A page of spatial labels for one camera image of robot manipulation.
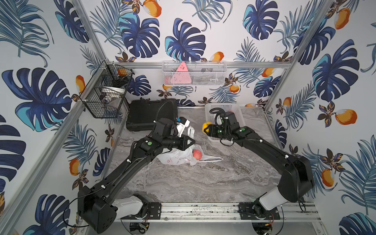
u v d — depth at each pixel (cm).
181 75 90
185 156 73
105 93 90
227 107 113
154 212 74
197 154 88
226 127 65
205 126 82
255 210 66
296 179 43
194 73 92
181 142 63
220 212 76
